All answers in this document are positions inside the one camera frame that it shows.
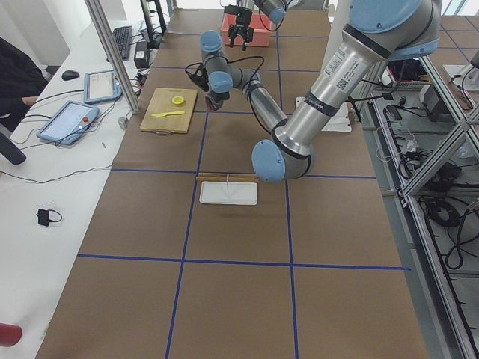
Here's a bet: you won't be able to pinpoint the white towel rack tray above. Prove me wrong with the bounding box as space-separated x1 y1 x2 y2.
199 181 258 206

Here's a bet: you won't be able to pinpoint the red cylinder bottle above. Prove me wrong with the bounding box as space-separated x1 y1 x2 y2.
0 323 23 347

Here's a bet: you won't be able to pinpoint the black computer mouse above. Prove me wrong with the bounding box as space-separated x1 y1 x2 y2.
61 70 79 81

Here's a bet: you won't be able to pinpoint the black keyboard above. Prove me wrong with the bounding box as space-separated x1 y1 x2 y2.
112 25 132 60

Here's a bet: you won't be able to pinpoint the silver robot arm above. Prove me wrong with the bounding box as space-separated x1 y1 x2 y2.
199 0 442 182
221 1 289 51

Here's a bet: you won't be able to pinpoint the bamboo cutting board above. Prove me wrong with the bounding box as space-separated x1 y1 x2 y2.
140 88 198 134

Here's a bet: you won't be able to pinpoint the near blue teach pendant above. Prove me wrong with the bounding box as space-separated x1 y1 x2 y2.
37 101 100 145

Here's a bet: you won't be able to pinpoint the aluminium frame post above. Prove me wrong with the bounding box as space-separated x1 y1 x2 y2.
85 0 140 114

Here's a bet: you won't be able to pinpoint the blue teach pendant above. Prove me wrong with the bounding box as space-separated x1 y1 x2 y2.
83 70 122 104
37 101 100 145

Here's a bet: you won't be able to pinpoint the yellow plastic knife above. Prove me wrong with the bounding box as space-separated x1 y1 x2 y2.
151 110 186 117

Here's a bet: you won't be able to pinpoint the pink plastic bin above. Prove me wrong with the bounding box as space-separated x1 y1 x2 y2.
220 13 275 47

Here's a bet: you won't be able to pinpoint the far blue teach pendant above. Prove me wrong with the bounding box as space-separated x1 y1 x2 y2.
83 70 122 104

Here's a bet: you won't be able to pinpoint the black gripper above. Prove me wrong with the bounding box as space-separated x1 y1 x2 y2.
228 7 254 51
210 90 229 102

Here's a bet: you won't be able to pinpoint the yellow lemon slices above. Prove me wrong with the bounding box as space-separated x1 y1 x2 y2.
171 96 185 106

